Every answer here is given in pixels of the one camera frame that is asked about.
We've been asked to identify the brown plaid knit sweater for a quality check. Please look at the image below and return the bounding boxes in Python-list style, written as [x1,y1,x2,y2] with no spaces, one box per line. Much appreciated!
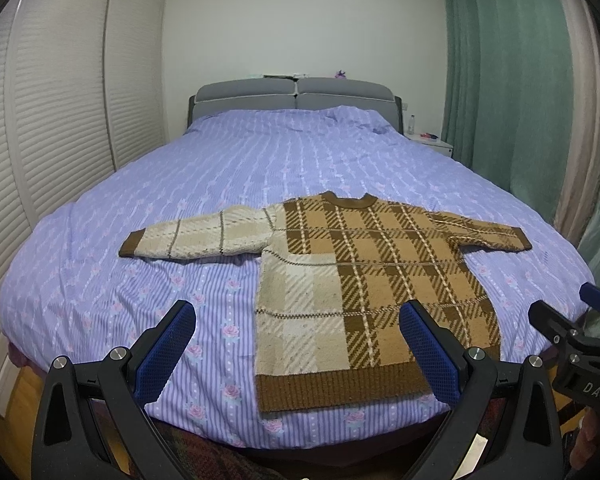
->
[119,192,531,413]

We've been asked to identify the person's right hand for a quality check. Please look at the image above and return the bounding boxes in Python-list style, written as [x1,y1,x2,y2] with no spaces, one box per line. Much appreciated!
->
[569,408,600,470]

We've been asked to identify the beige curtain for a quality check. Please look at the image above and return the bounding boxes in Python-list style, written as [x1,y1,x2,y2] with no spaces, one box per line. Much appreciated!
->
[554,0,600,245]

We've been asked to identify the purple floral striped bedsheet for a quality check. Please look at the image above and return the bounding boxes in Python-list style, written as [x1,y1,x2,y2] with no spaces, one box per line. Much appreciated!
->
[0,106,592,449]

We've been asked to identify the white nightstand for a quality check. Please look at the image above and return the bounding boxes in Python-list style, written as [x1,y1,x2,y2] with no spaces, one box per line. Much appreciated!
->
[405,133,453,157]

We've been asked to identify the clear plastic bottle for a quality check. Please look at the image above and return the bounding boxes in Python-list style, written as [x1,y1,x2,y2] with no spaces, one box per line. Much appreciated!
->
[406,114,416,136]

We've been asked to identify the green curtain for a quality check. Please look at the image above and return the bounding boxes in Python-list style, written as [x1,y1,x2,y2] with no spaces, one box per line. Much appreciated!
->
[442,0,600,285]

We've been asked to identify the white louvered wardrobe doors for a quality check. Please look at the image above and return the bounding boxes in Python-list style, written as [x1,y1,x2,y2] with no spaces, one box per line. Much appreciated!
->
[0,0,166,415]

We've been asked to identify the grey upholstered headboard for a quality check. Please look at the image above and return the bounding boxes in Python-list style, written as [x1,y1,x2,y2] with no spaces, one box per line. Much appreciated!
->
[187,77,404,133]

